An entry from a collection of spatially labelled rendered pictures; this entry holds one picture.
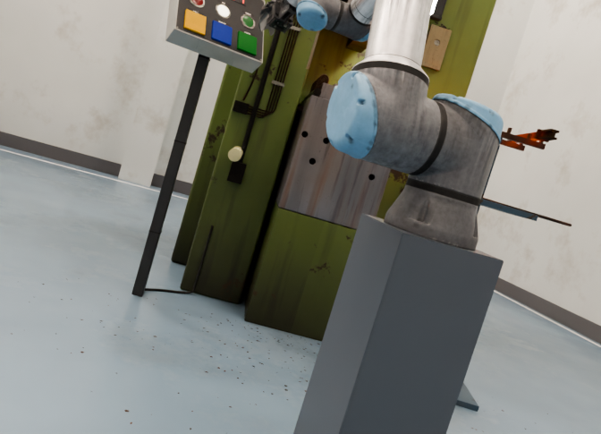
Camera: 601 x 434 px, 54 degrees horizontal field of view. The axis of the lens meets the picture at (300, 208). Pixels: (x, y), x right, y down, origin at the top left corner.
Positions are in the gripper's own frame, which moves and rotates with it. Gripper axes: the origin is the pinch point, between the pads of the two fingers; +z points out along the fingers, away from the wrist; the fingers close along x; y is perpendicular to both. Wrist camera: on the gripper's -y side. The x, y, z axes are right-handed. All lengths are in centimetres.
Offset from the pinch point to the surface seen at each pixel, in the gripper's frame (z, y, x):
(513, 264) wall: 188, -19, 386
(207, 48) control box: 14.5, 6.3, -13.1
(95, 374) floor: 12, 116, -38
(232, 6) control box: 11.0, -12.2, -6.6
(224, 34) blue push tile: 10.3, 1.4, -9.3
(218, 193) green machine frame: 61, 38, 17
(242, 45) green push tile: 10.3, 2.7, -1.9
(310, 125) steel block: 17.4, 20.7, 32.4
